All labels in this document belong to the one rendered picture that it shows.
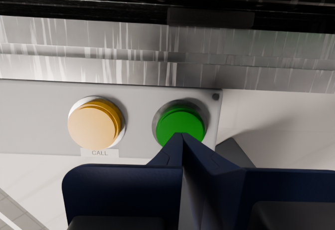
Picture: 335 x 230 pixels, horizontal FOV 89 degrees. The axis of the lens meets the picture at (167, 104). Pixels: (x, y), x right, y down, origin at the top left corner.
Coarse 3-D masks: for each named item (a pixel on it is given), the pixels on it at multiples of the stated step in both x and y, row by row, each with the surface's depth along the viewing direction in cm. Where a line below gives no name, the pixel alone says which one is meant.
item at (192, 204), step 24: (192, 144) 9; (192, 168) 8; (216, 168) 6; (240, 168) 4; (264, 168) 4; (192, 192) 8; (216, 192) 6; (240, 192) 4; (264, 192) 4; (288, 192) 4; (312, 192) 4; (192, 216) 8; (216, 216) 6; (240, 216) 4
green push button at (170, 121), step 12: (168, 108) 14; (180, 108) 13; (168, 120) 13; (180, 120) 13; (192, 120) 13; (156, 132) 14; (168, 132) 14; (180, 132) 14; (192, 132) 14; (204, 132) 14
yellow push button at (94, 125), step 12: (84, 108) 13; (96, 108) 13; (108, 108) 13; (72, 120) 13; (84, 120) 13; (96, 120) 13; (108, 120) 13; (72, 132) 13; (84, 132) 13; (96, 132) 13; (108, 132) 13; (84, 144) 14; (96, 144) 14; (108, 144) 14
